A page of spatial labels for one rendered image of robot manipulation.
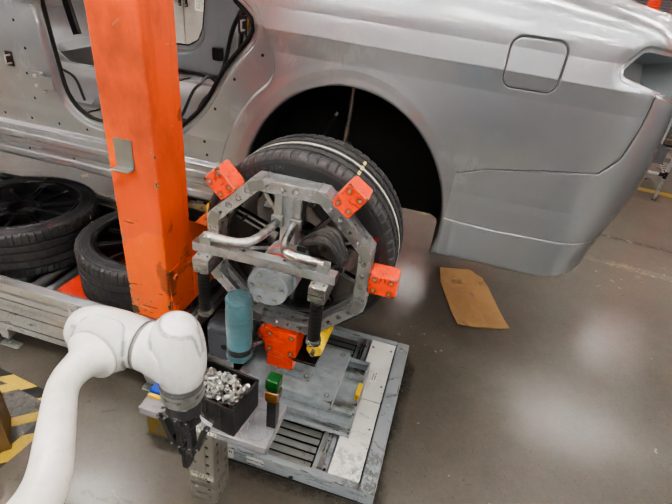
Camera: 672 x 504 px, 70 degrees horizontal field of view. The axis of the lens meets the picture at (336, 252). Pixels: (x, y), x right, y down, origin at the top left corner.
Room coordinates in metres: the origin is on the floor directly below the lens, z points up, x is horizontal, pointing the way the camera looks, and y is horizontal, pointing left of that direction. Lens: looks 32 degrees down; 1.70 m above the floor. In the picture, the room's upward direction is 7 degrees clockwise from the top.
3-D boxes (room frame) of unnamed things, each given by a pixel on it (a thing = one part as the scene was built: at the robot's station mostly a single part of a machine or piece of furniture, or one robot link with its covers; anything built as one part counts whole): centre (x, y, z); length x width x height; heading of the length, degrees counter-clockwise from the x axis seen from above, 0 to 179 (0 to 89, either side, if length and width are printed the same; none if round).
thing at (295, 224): (1.16, 0.08, 1.03); 0.19 x 0.18 x 0.11; 167
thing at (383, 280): (1.24, -0.16, 0.85); 0.09 x 0.08 x 0.07; 77
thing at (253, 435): (1.01, 0.33, 0.44); 0.43 x 0.17 x 0.03; 77
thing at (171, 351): (0.69, 0.30, 1.01); 0.13 x 0.11 x 0.16; 77
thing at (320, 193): (1.30, 0.15, 0.85); 0.54 x 0.07 x 0.54; 77
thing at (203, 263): (1.14, 0.36, 0.93); 0.09 x 0.05 x 0.05; 167
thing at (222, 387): (1.01, 0.31, 0.51); 0.20 x 0.14 x 0.13; 69
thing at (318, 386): (1.47, 0.11, 0.32); 0.40 x 0.30 x 0.28; 77
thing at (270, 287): (1.23, 0.17, 0.85); 0.21 x 0.14 x 0.14; 167
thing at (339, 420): (1.46, 0.07, 0.13); 0.50 x 0.36 x 0.10; 77
